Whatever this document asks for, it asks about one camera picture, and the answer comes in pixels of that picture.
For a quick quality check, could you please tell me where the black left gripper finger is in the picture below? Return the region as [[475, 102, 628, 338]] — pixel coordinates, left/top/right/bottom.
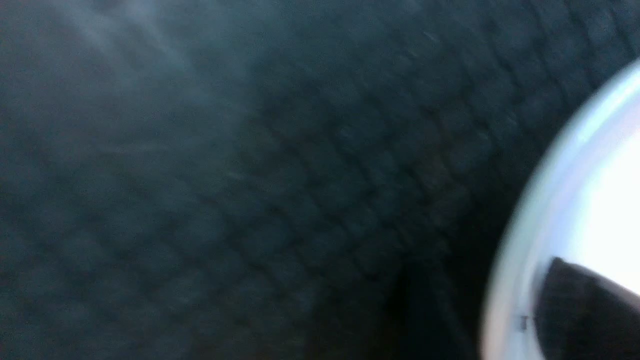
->
[[534, 257, 640, 360]]

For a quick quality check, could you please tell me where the white square dish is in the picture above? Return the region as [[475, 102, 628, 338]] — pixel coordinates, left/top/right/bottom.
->
[[478, 60, 640, 360]]

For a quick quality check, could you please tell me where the black plastic serving tray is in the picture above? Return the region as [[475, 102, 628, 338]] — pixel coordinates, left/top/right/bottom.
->
[[0, 0, 639, 360]]

